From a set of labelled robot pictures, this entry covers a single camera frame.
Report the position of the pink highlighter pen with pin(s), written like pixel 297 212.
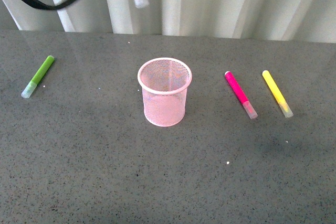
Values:
pixel 240 95

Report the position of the pink mesh cup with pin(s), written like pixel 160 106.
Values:
pixel 164 83

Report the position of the yellow highlighter pen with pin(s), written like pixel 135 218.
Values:
pixel 285 108

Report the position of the green highlighter pen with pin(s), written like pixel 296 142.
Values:
pixel 36 79

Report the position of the white pleated curtain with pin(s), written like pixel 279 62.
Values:
pixel 306 20

